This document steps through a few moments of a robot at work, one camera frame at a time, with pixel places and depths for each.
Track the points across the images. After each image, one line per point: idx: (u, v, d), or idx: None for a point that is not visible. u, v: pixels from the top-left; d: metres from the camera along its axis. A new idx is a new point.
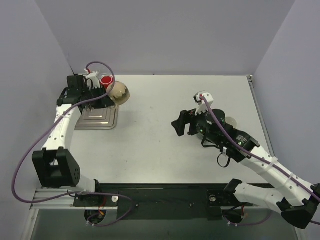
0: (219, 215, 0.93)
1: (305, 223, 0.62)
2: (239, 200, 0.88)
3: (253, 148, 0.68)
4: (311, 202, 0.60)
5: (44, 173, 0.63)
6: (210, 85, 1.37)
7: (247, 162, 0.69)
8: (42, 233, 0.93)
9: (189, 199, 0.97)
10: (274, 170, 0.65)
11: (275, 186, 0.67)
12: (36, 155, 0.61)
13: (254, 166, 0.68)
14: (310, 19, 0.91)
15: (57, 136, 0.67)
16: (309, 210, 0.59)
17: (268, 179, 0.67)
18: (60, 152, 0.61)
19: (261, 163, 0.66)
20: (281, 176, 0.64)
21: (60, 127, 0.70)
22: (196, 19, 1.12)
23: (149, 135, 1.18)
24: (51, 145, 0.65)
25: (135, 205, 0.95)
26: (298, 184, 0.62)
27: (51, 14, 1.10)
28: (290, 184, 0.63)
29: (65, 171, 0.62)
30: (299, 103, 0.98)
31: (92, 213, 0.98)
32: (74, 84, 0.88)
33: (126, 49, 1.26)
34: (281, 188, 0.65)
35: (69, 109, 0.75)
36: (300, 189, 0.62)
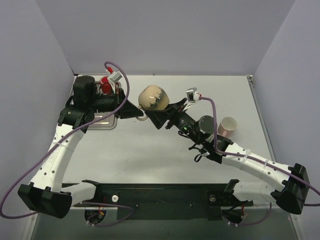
0: (219, 215, 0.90)
1: (299, 207, 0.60)
2: (241, 200, 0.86)
3: (228, 146, 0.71)
4: (290, 182, 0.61)
5: (33, 207, 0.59)
6: (210, 85, 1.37)
7: (225, 161, 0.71)
8: (42, 233, 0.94)
9: (189, 199, 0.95)
10: (250, 161, 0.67)
11: (257, 176, 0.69)
12: (21, 194, 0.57)
13: (232, 163, 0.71)
14: (310, 19, 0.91)
15: (47, 172, 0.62)
16: (291, 190, 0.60)
17: (249, 171, 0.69)
18: (46, 194, 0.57)
19: (237, 157, 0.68)
20: (257, 164, 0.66)
21: (53, 158, 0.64)
22: (195, 20, 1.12)
23: (149, 135, 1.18)
24: (39, 181, 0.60)
25: (135, 205, 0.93)
26: (274, 168, 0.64)
27: (51, 15, 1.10)
28: (267, 170, 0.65)
29: (53, 211, 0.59)
30: (299, 103, 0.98)
31: (92, 213, 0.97)
32: (80, 94, 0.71)
33: (125, 49, 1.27)
34: (262, 175, 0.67)
35: (67, 135, 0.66)
36: (278, 172, 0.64)
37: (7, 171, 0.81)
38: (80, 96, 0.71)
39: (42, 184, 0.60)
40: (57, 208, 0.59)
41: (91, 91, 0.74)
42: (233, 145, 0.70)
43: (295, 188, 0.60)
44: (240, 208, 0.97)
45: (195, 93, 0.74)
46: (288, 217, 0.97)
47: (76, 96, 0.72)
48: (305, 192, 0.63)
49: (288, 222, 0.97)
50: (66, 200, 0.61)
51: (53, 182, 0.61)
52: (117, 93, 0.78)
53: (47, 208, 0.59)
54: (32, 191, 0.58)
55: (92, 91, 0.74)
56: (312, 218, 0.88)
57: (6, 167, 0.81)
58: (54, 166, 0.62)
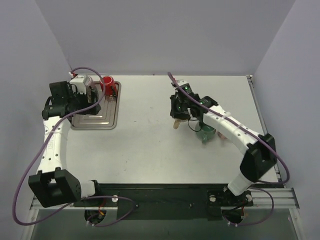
0: (219, 215, 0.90)
1: (254, 168, 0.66)
2: (236, 194, 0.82)
3: (212, 106, 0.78)
4: (254, 146, 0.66)
5: (46, 197, 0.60)
6: (211, 85, 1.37)
7: (206, 118, 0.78)
8: (43, 233, 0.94)
9: (189, 199, 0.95)
10: (226, 122, 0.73)
11: (229, 138, 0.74)
12: (33, 183, 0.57)
13: (211, 121, 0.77)
14: (310, 20, 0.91)
15: (51, 156, 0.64)
16: (251, 151, 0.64)
17: (223, 132, 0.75)
18: (59, 173, 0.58)
19: (216, 116, 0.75)
20: (231, 125, 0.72)
21: (52, 144, 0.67)
22: (195, 20, 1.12)
23: (149, 135, 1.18)
24: (47, 168, 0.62)
25: (135, 205, 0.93)
26: (245, 131, 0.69)
27: (51, 15, 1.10)
28: (238, 131, 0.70)
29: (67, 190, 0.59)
30: (299, 103, 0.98)
31: (92, 213, 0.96)
32: (59, 92, 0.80)
33: (126, 49, 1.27)
34: (232, 137, 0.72)
35: (58, 122, 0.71)
36: (247, 135, 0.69)
37: (7, 171, 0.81)
38: (58, 93, 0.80)
39: (50, 169, 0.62)
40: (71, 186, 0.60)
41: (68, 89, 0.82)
42: (217, 107, 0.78)
43: (257, 150, 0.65)
44: (240, 208, 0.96)
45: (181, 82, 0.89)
46: (288, 217, 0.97)
47: (54, 95, 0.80)
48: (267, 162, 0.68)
49: (288, 222, 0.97)
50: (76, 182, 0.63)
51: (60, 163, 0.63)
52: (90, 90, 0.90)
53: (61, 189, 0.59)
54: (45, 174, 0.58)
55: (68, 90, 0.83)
56: (312, 218, 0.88)
57: (6, 167, 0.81)
58: (56, 150, 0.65)
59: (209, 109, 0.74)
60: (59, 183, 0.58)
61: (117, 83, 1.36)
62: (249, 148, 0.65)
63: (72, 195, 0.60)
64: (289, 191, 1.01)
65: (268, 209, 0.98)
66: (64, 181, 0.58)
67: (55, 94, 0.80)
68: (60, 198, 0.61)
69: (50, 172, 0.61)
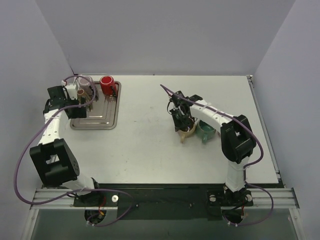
0: (219, 215, 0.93)
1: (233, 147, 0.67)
2: (233, 190, 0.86)
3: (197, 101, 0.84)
4: (229, 124, 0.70)
5: (45, 169, 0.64)
6: (211, 85, 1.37)
7: (192, 110, 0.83)
8: (43, 233, 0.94)
9: (189, 199, 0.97)
10: (207, 109, 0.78)
11: (212, 126, 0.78)
12: (33, 152, 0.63)
13: (195, 112, 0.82)
14: (310, 19, 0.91)
15: (51, 133, 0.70)
16: (225, 129, 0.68)
17: (207, 120, 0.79)
18: (57, 143, 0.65)
19: (198, 106, 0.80)
20: (210, 111, 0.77)
21: (51, 126, 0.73)
22: (195, 20, 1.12)
23: (149, 135, 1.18)
24: (46, 141, 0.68)
25: (135, 205, 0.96)
26: (221, 114, 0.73)
27: (51, 15, 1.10)
28: (216, 116, 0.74)
29: (65, 159, 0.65)
30: (299, 103, 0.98)
31: (92, 213, 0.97)
32: (56, 94, 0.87)
33: (126, 50, 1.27)
34: (212, 122, 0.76)
35: (57, 111, 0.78)
36: (224, 118, 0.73)
37: (6, 171, 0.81)
38: (55, 94, 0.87)
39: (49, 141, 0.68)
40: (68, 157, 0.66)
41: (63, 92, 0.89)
42: (201, 100, 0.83)
43: (231, 128, 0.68)
44: (240, 208, 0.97)
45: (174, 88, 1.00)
46: (289, 217, 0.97)
47: (52, 97, 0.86)
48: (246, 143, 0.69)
49: (288, 221, 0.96)
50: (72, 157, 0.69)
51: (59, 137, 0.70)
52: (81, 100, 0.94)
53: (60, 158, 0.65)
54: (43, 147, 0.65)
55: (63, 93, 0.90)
56: (312, 218, 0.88)
57: (6, 166, 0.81)
58: (55, 128, 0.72)
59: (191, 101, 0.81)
60: (57, 149, 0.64)
61: (117, 83, 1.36)
62: (223, 127, 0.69)
63: (68, 162, 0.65)
64: (289, 191, 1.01)
65: (269, 209, 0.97)
66: (62, 146, 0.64)
67: (52, 96, 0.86)
68: (57, 169, 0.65)
69: (49, 143, 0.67)
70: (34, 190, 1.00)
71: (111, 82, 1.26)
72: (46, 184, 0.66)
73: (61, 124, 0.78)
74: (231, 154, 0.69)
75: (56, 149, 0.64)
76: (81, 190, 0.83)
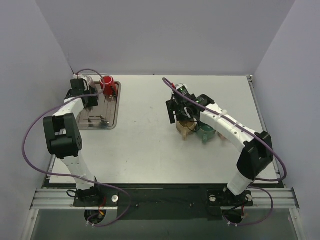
0: (219, 215, 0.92)
1: (252, 167, 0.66)
2: (235, 194, 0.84)
3: (209, 105, 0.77)
4: (251, 143, 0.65)
5: (52, 137, 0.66)
6: (211, 85, 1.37)
7: (202, 116, 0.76)
8: (43, 234, 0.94)
9: (189, 199, 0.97)
10: (223, 120, 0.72)
11: (227, 137, 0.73)
12: (46, 120, 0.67)
13: (208, 119, 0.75)
14: (309, 19, 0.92)
15: (65, 109, 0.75)
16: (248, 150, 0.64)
17: (221, 130, 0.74)
18: (68, 116, 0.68)
19: (212, 115, 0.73)
20: (228, 123, 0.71)
21: (67, 106, 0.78)
22: (196, 20, 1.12)
23: (149, 135, 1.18)
24: (59, 114, 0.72)
25: (135, 205, 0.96)
26: (242, 129, 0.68)
27: (51, 15, 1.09)
28: (235, 130, 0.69)
29: (71, 132, 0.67)
30: (299, 103, 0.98)
31: (92, 213, 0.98)
32: (76, 85, 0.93)
33: (126, 50, 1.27)
34: (229, 135, 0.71)
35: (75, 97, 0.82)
36: (244, 134, 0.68)
37: (6, 171, 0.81)
38: (77, 86, 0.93)
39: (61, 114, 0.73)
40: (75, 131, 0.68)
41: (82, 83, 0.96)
42: (213, 105, 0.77)
43: (254, 149, 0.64)
44: (240, 208, 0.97)
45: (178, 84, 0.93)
46: (289, 217, 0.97)
47: (73, 88, 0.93)
48: (264, 160, 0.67)
49: (287, 221, 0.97)
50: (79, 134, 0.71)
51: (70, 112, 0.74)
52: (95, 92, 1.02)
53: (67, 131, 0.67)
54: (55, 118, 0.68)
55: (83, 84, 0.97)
56: (312, 218, 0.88)
57: (5, 167, 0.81)
58: (70, 107, 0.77)
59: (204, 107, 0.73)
60: (66, 120, 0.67)
61: (117, 83, 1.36)
62: (246, 146, 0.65)
63: (74, 134, 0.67)
64: (289, 191, 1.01)
65: (268, 210, 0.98)
66: (72, 119, 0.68)
67: (74, 87, 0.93)
68: (63, 140, 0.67)
69: (61, 116, 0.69)
70: (34, 190, 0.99)
71: (111, 82, 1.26)
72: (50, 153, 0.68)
73: (77, 107, 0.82)
74: (249, 171, 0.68)
75: (65, 120, 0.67)
76: (80, 178, 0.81)
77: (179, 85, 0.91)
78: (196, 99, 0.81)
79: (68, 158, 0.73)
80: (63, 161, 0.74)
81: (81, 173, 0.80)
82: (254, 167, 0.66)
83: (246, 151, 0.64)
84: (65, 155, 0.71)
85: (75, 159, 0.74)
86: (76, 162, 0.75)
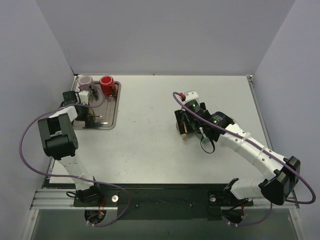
0: (219, 214, 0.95)
1: (283, 196, 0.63)
2: (237, 197, 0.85)
3: (229, 125, 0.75)
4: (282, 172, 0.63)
5: (47, 137, 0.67)
6: (211, 85, 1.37)
7: (223, 139, 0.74)
8: (42, 234, 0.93)
9: (189, 199, 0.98)
10: (248, 144, 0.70)
11: (250, 161, 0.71)
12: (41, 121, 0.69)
13: (229, 142, 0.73)
14: (309, 20, 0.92)
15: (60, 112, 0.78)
16: (280, 179, 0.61)
17: (243, 154, 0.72)
18: (61, 117, 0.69)
19: (235, 138, 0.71)
20: (254, 149, 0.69)
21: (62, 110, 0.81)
22: (195, 20, 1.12)
23: (149, 135, 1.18)
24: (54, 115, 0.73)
25: (135, 205, 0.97)
26: (269, 155, 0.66)
27: (51, 15, 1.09)
28: (262, 156, 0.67)
29: (66, 131, 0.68)
30: (299, 103, 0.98)
31: (92, 213, 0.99)
32: (69, 97, 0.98)
33: (126, 50, 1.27)
34: (255, 160, 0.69)
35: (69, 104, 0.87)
36: (272, 160, 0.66)
37: (6, 172, 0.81)
38: (69, 97, 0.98)
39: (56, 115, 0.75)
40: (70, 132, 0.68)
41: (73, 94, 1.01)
42: (233, 125, 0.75)
43: (285, 177, 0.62)
44: (240, 208, 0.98)
45: (185, 93, 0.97)
46: (289, 217, 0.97)
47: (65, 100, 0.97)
48: (292, 186, 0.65)
49: (288, 222, 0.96)
50: (75, 136, 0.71)
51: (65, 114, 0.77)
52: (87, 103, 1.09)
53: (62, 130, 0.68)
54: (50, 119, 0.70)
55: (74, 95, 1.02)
56: (312, 217, 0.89)
57: (5, 167, 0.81)
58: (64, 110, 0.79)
59: (226, 130, 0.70)
60: (61, 121, 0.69)
61: (117, 83, 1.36)
62: (276, 175, 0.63)
63: (69, 132, 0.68)
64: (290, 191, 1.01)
65: (267, 210, 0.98)
66: (65, 118, 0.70)
67: (66, 98, 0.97)
68: (58, 139, 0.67)
69: (55, 117, 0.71)
70: (34, 190, 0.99)
71: (111, 82, 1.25)
72: (46, 154, 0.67)
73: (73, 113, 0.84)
74: (276, 200, 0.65)
75: (60, 119, 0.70)
76: (79, 178, 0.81)
77: (189, 93, 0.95)
78: (212, 117, 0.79)
79: (65, 159, 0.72)
80: (61, 162, 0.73)
81: (79, 172, 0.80)
82: (284, 196, 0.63)
83: (278, 181, 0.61)
84: (62, 155, 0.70)
85: (72, 159, 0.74)
86: (73, 161, 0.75)
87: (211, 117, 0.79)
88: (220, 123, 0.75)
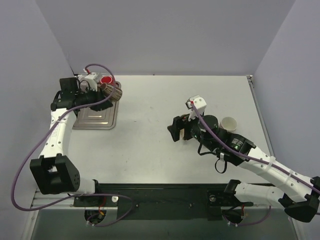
0: (219, 215, 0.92)
1: (310, 217, 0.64)
2: (241, 200, 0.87)
3: (250, 150, 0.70)
4: (313, 197, 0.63)
5: (44, 182, 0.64)
6: (211, 85, 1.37)
7: (246, 164, 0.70)
8: (41, 234, 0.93)
9: (189, 199, 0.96)
10: (275, 170, 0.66)
11: (276, 185, 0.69)
12: (34, 168, 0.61)
13: (253, 168, 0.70)
14: (309, 20, 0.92)
15: (54, 143, 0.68)
16: (312, 204, 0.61)
17: (268, 179, 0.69)
18: (58, 161, 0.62)
19: (260, 164, 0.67)
20: (281, 174, 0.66)
21: (56, 133, 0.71)
22: (195, 21, 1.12)
23: (150, 135, 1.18)
24: (49, 153, 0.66)
25: (135, 205, 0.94)
26: (298, 180, 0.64)
27: (51, 15, 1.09)
28: (290, 181, 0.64)
29: (65, 179, 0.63)
30: (299, 104, 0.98)
31: (92, 213, 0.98)
32: (67, 86, 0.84)
33: (126, 50, 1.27)
34: (282, 185, 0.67)
35: (64, 113, 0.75)
36: (300, 184, 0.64)
37: (7, 171, 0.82)
38: (67, 88, 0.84)
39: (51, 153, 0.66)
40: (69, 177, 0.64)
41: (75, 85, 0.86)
42: (255, 149, 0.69)
43: (316, 201, 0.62)
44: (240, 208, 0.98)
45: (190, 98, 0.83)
46: (288, 217, 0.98)
47: (63, 90, 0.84)
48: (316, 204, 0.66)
49: (287, 221, 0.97)
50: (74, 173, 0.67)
51: (62, 150, 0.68)
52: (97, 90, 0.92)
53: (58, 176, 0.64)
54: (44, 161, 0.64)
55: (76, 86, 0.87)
56: (313, 217, 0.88)
57: (6, 167, 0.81)
58: (59, 138, 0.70)
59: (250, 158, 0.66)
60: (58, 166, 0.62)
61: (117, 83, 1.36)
62: (308, 200, 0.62)
63: (69, 180, 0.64)
64: None
65: (266, 209, 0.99)
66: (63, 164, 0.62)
67: (63, 89, 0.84)
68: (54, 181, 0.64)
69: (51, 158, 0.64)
70: (34, 190, 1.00)
71: None
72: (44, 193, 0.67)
73: (67, 129, 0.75)
74: (302, 219, 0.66)
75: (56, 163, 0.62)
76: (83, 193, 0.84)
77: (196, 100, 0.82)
78: (231, 141, 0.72)
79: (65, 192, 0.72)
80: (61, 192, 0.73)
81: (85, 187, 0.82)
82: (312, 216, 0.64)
83: (312, 207, 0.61)
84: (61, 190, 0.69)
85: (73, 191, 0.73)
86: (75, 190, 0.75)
87: (231, 142, 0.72)
88: (240, 149, 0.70)
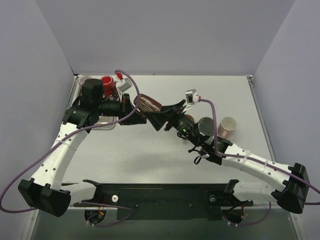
0: (219, 215, 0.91)
1: (299, 205, 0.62)
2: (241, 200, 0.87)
3: (227, 148, 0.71)
4: (291, 182, 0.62)
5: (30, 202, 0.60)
6: (211, 85, 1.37)
7: (225, 161, 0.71)
8: (41, 234, 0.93)
9: (189, 199, 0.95)
10: (251, 162, 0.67)
11: (258, 178, 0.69)
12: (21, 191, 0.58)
13: (232, 164, 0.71)
14: (309, 20, 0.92)
15: (49, 168, 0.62)
16: (292, 190, 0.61)
17: (249, 172, 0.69)
18: (45, 193, 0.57)
19: (237, 158, 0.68)
20: (258, 165, 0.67)
21: (55, 155, 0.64)
22: (195, 21, 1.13)
23: (149, 135, 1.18)
24: (41, 178, 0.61)
25: (135, 205, 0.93)
26: (274, 168, 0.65)
27: (51, 15, 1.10)
28: (267, 170, 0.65)
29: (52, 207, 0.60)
30: (299, 104, 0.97)
31: (92, 213, 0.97)
32: (87, 96, 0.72)
33: (126, 50, 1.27)
34: (262, 176, 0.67)
35: (71, 133, 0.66)
36: (278, 172, 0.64)
37: (7, 171, 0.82)
38: (87, 96, 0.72)
39: (42, 180, 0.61)
40: (56, 204, 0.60)
41: (99, 93, 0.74)
42: (231, 146, 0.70)
43: (296, 188, 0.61)
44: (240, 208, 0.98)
45: (194, 94, 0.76)
46: (288, 217, 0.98)
47: (83, 96, 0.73)
48: (305, 191, 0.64)
49: (288, 221, 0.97)
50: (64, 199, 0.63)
51: (53, 180, 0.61)
52: (122, 102, 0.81)
53: (45, 203, 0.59)
54: (32, 187, 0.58)
55: (99, 93, 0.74)
56: (313, 216, 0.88)
57: (5, 167, 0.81)
58: (55, 164, 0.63)
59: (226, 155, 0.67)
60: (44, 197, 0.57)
61: None
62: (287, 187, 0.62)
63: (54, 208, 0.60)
64: None
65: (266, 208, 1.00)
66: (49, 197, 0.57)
67: (84, 96, 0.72)
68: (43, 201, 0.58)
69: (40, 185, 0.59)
70: None
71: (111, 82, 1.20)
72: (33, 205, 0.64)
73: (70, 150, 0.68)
74: (295, 210, 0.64)
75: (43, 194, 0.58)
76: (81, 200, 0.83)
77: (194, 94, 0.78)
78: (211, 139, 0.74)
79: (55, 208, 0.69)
80: None
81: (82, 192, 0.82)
82: (301, 204, 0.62)
83: (292, 193, 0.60)
84: None
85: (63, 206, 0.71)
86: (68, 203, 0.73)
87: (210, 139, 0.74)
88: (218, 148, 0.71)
